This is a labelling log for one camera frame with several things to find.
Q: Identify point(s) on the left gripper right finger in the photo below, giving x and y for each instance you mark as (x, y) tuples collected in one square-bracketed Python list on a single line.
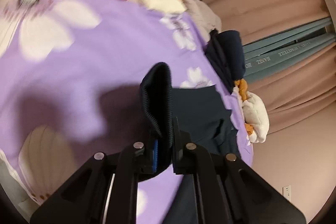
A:
[(223, 189)]

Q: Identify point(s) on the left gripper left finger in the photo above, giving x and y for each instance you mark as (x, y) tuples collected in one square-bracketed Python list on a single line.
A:
[(102, 190)]

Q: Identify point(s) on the dark navy large garment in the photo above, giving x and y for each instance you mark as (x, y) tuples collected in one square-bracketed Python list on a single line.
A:
[(200, 112)]

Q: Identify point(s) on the folded navy clothes stack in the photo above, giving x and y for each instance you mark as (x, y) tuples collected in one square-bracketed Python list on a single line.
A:
[(224, 51)]

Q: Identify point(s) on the white power strip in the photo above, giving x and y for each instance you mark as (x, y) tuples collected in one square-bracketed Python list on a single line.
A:
[(286, 192)]

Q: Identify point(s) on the white duck plush toy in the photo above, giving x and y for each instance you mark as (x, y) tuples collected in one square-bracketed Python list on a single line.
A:
[(253, 111)]

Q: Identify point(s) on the purple floral bed sheet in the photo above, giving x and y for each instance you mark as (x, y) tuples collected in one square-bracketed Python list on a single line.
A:
[(70, 71)]

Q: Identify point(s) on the teal printed curtain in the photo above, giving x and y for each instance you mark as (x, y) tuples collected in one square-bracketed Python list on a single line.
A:
[(280, 51)]

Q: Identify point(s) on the pinkish quilted blanket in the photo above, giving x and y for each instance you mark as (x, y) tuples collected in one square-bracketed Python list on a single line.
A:
[(204, 18)]

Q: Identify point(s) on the pink curtain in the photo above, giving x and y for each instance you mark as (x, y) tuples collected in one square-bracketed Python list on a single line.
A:
[(301, 90)]

